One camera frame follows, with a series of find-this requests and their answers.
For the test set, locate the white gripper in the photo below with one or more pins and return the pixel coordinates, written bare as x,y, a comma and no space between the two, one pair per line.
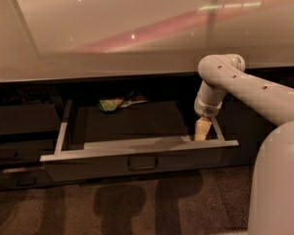
206,110

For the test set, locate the dark drawer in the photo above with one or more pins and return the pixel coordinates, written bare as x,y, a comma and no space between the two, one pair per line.
144,138
12,178
23,152
22,119

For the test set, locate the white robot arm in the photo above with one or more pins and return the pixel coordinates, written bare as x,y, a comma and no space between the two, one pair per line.
272,194

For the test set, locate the green snack bag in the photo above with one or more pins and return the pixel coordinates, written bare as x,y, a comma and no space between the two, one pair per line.
113,104

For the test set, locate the dark cabinet frame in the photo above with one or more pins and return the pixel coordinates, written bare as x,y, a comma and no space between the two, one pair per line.
156,89

